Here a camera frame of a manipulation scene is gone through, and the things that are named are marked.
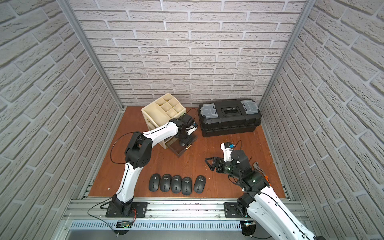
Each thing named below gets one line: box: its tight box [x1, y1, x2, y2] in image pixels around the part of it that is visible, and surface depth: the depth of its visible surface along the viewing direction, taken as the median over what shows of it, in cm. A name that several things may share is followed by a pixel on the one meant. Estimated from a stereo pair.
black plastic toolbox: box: [198, 98, 262, 137], surface depth 96 cm
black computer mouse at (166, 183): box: [160, 173, 172, 193], surface depth 83 cm
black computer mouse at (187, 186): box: [181, 176, 193, 196], surface depth 82 cm
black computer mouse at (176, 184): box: [171, 175, 182, 194], surface depth 82 cm
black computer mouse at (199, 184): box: [193, 175, 206, 194], surface depth 82 cm
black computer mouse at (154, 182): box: [148, 173, 161, 192], surface depth 83 cm
